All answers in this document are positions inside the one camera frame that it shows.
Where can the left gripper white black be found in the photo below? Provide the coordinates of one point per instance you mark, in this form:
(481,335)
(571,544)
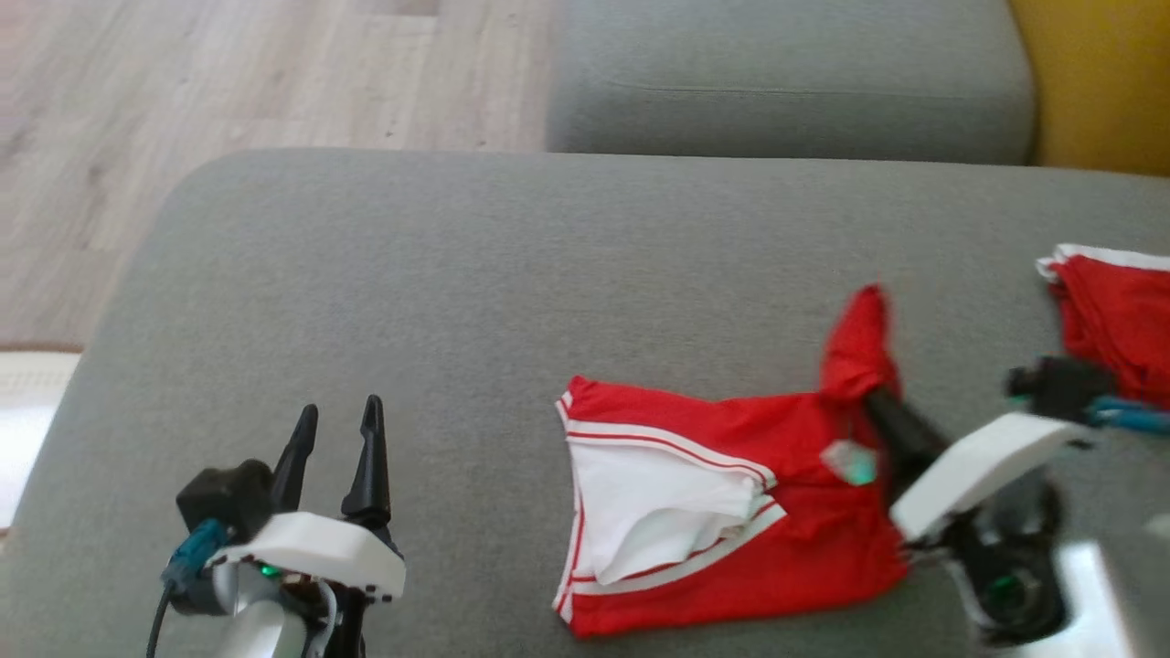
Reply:
(320,553)

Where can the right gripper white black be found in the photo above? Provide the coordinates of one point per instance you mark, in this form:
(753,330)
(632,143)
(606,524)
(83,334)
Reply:
(987,466)

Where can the red jersey white sleeves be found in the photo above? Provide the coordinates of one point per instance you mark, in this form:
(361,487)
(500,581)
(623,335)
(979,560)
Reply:
(804,548)

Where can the red shorts white waistband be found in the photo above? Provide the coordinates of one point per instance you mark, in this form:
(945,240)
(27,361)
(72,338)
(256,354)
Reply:
(1120,320)

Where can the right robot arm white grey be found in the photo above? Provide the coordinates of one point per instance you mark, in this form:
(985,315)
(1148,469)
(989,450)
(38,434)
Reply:
(1088,585)

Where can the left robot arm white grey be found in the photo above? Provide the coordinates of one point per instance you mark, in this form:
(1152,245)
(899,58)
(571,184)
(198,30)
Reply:
(260,631)

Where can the large grey sofa cushion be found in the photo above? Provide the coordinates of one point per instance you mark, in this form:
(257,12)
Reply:
(411,292)

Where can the grey sofa seat cushion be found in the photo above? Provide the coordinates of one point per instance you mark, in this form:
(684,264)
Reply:
(786,82)

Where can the yellow sofa backrest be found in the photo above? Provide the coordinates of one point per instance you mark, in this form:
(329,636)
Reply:
(1097,82)

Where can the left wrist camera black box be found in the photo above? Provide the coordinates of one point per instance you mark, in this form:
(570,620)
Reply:
(224,498)

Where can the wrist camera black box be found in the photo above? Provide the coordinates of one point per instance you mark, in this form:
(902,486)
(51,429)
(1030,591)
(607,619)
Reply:
(224,498)
(1056,388)

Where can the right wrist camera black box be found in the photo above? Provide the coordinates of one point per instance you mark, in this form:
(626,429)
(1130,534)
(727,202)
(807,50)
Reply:
(1056,388)

